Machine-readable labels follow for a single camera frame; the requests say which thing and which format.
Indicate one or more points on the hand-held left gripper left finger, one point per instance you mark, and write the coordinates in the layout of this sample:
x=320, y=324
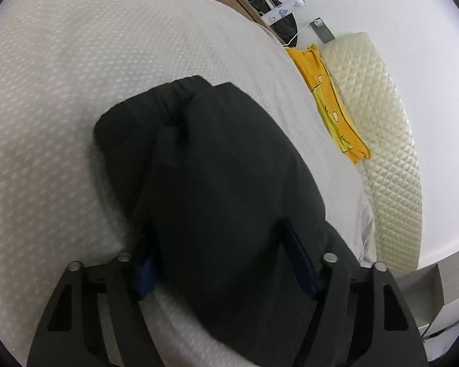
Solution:
x=144, y=271

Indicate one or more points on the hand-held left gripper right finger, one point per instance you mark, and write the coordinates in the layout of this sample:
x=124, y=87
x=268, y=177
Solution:
x=300, y=263

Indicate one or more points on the black pants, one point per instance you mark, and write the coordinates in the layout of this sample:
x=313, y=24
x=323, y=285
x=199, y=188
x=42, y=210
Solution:
x=222, y=183

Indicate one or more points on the grey bedside table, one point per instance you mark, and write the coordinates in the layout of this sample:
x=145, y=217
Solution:
x=424, y=294

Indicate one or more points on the cream quilted headboard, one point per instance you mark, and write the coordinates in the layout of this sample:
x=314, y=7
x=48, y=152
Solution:
x=378, y=137

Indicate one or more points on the yellow printed shirt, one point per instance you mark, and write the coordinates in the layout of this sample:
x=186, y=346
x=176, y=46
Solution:
x=331, y=99

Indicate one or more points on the white textured bed mattress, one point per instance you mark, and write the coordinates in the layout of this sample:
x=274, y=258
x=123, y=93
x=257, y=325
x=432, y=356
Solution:
x=80, y=103

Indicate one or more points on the black quilted bag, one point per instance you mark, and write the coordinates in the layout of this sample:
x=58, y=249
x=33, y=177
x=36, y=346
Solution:
x=273, y=11

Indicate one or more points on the white printed tube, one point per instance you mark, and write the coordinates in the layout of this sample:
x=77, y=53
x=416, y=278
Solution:
x=285, y=8

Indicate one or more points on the brown cardboard box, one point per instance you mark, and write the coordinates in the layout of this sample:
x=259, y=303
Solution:
x=239, y=5

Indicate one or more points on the grey wall socket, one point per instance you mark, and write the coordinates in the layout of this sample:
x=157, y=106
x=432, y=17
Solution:
x=323, y=30

